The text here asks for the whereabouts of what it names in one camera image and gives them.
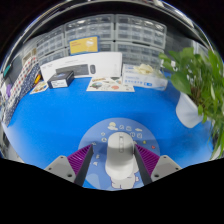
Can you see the round blue cartoon mouse pad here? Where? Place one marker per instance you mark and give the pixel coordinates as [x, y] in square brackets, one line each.
[100, 133]

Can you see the grey computer mouse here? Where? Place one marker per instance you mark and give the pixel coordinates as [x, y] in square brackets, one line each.
[120, 156]

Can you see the red blue checked cloth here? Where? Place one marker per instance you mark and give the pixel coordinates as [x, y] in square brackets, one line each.
[21, 80]

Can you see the white and blue glove box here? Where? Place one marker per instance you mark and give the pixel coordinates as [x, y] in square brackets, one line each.
[143, 80]

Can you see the long white keyboard box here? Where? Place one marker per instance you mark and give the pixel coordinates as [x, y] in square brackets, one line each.
[106, 65]

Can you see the colourful sticker sheet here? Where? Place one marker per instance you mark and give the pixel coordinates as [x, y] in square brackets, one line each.
[110, 85]
[39, 87]

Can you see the beige woven basket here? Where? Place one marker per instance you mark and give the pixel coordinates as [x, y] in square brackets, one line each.
[29, 56]

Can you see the yellow and blue box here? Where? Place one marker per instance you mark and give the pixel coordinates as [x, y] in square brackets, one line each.
[84, 45]

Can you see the purple object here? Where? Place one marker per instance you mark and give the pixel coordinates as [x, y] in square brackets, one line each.
[8, 90]

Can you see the yellow and red toy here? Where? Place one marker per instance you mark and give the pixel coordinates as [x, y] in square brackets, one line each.
[37, 79]

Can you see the teal object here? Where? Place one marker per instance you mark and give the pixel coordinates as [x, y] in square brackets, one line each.
[6, 70]

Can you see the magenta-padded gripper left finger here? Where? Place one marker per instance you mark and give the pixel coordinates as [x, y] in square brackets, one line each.
[60, 168]

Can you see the small dark labelled box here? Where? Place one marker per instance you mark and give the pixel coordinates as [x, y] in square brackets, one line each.
[60, 80]

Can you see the green plant in white pot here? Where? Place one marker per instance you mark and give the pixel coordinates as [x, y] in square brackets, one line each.
[188, 110]

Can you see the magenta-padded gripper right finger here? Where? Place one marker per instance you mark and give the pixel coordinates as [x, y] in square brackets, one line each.
[165, 166]

